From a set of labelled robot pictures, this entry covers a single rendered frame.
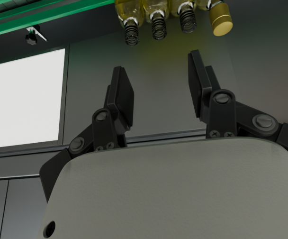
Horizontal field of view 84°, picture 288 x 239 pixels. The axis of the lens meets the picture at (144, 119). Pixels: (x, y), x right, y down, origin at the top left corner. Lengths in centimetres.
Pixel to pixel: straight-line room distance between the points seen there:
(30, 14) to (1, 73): 24
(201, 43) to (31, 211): 65
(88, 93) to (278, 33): 54
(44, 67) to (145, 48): 35
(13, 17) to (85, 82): 31
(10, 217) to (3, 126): 27
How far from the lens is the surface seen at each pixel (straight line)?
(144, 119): 41
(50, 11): 62
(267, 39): 58
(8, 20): 73
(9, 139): 64
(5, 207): 66
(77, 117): 49
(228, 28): 37
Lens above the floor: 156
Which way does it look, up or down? 17 degrees down
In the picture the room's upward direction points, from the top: 175 degrees clockwise
